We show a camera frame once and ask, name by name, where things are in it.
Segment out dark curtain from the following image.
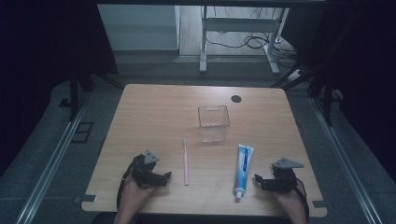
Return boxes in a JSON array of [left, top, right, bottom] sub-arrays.
[[0, 0, 120, 178], [281, 0, 396, 175]]

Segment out person's left hand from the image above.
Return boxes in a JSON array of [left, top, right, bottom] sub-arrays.
[[118, 176, 157, 213]]

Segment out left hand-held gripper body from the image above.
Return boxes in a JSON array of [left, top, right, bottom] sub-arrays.
[[130, 149, 162, 189]]

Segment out person's right hand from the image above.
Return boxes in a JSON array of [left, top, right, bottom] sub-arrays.
[[275, 181, 308, 219]]

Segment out aluminium floor rail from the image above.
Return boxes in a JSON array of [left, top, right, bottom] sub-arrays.
[[14, 92, 92, 224], [309, 96, 376, 224]]

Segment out white metal desk frame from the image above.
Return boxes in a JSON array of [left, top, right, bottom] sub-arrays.
[[199, 5, 290, 77]]

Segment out white blue toothpaste tube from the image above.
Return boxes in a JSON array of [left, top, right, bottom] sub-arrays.
[[233, 144, 255, 201]]

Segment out clear plastic box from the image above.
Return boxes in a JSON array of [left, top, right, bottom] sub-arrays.
[[197, 105, 232, 144]]

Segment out white cabinet panel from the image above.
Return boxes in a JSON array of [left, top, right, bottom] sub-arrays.
[[97, 4, 181, 51]]

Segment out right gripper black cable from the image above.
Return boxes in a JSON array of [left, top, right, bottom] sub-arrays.
[[294, 177, 311, 224]]

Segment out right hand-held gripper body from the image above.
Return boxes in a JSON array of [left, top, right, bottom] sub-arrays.
[[270, 157, 305, 194]]

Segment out white power strip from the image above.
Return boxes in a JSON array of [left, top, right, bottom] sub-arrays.
[[287, 68, 304, 83]]

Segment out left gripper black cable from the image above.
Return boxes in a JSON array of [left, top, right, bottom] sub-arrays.
[[116, 157, 136, 210]]

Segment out black floor cables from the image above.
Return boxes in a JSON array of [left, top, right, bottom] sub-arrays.
[[205, 7, 301, 68]]

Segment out pink toothbrush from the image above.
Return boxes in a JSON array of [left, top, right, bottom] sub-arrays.
[[181, 137, 191, 187]]

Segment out black floor socket frame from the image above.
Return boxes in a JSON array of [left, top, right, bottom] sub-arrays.
[[70, 121, 94, 145]]

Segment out black metal stand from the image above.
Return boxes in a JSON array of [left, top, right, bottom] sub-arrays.
[[58, 66, 124, 123], [270, 59, 344, 127]]

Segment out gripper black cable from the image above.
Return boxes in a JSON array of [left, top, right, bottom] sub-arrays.
[[116, 157, 136, 210], [294, 177, 311, 224]]

